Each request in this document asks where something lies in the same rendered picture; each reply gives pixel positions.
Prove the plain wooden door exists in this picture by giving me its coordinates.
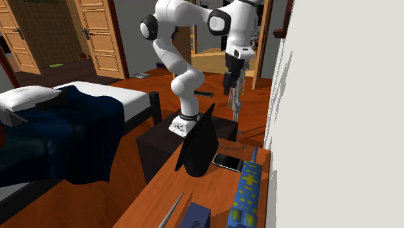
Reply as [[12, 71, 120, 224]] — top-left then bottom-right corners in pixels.
[[251, 0, 274, 91]]

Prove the white skeletal rack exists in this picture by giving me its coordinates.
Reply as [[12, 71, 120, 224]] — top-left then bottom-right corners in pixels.
[[227, 67, 247, 123]]

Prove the flat black slab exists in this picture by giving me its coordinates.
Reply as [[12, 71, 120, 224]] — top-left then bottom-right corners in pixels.
[[194, 89, 215, 98]]

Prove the black tablet on stand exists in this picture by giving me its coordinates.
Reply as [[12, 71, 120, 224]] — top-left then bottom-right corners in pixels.
[[174, 102, 220, 178]]

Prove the black mobile phone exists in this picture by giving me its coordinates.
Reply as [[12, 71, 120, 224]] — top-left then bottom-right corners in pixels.
[[212, 152, 245, 173]]

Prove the dark robot stand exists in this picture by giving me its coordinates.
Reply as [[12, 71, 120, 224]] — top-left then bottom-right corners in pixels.
[[135, 110, 239, 185]]

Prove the blue toy with yellow crosses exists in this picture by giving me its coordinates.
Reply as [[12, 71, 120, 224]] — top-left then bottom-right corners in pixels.
[[226, 146, 264, 228]]

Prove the wooden desk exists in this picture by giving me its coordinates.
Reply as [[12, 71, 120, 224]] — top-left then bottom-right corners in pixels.
[[112, 137, 272, 228]]

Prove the wooden panel door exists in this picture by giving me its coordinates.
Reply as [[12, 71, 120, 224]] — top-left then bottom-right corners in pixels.
[[74, 0, 131, 80], [0, 0, 42, 75]]

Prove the dark blue box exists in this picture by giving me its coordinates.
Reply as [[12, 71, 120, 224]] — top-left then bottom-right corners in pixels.
[[178, 201, 212, 228]]

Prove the grey pointed pen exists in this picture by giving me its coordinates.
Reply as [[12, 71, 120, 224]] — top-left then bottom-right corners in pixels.
[[157, 192, 185, 228]]

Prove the bed with dark blue blanket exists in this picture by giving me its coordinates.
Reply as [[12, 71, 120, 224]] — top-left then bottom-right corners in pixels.
[[0, 80, 163, 225]]

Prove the white pillow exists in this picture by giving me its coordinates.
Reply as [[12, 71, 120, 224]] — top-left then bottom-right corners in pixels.
[[0, 85, 63, 113]]

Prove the brown wall shelf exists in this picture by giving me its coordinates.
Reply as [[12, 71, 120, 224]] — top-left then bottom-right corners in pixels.
[[273, 0, 295, 40]]

